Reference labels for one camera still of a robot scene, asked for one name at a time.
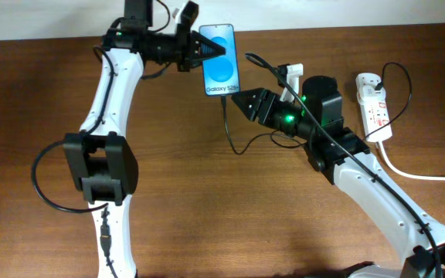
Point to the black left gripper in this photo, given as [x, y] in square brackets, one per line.
[191, 60]

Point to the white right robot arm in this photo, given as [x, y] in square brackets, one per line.
[347, 162]

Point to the white power strip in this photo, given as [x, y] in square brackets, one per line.
[375, 116]

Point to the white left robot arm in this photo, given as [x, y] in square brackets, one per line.
[102, 164]

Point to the black USB charger plug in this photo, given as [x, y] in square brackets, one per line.
[379, 86]

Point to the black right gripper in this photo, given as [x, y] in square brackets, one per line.
[267, 110]

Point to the blue Galaxy smartphone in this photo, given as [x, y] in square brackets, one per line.
[221, 74]

